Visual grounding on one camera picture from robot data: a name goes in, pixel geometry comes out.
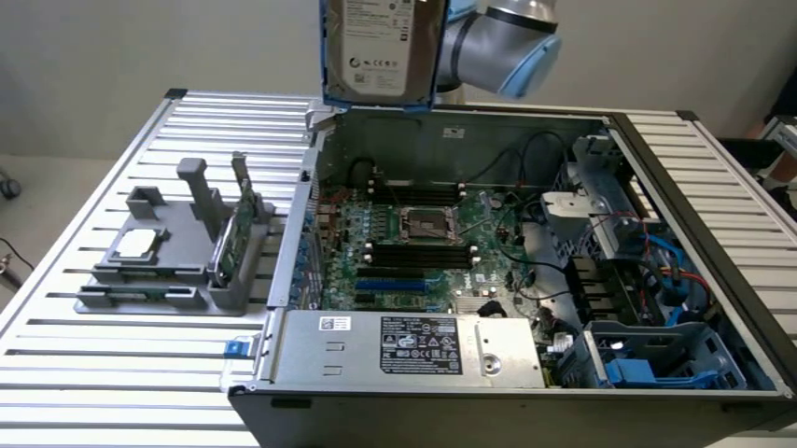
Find red wire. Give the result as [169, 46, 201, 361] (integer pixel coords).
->
[659, 272, 713, 305]

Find blue wire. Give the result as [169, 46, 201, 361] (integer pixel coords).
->
[640, 231, 695, 328]

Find silver CPU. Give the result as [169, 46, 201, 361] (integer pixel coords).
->
[118, 229, 166, 259]

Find white and blue equipment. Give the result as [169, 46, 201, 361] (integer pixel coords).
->
[755, 113, 797, 189]

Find metal drive cage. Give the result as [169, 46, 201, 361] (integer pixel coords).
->
[566, 134, 663, 262]

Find blue case latch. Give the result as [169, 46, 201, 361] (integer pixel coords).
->
[222, 336, 261, 359]

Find green motherboard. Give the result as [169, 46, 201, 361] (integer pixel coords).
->
[314, 179, 545, 324]

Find silver power supply unit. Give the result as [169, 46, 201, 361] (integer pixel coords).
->
[269, 309, 550, 391]

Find grey parts rack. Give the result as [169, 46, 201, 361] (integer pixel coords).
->
[73, 157, 279, 319]

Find green graphics card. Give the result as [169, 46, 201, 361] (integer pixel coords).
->
[207, 150, 261, 289]

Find open black PC case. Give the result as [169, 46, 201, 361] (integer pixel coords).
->
[227, 100, 797, 448]

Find black RAM slot bank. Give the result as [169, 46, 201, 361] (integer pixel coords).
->
[372, 179, 470, 204]
[365, 241, 482, 269]

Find thin black cable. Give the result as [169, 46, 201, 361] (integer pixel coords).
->
[0, 237, 36, 273]

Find hard disk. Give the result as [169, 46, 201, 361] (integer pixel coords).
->
[319, 0, 452, 114]

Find CPU socket metal frame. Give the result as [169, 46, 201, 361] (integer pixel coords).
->
[397, 204, 468, 245]

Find grey disk bay blue latch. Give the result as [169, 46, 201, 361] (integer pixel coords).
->
[582, 318, 751, 391]

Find green RAM stick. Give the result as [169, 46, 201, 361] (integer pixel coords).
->
[121, 269, 209, 284]

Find black expansion slot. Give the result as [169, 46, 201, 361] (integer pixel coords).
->
[356, 267, 426, 281]

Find white plastic bracket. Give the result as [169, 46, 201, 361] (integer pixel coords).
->
[540, 189, 590, 221]

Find long black wire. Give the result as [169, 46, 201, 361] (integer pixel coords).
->
[470, 131, 572, 189]

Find blue expansion slot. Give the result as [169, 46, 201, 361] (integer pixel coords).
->
[354, 278, 430, 292]

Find silver chipset heatsink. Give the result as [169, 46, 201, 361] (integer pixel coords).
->
[456, 295, 510, 319]

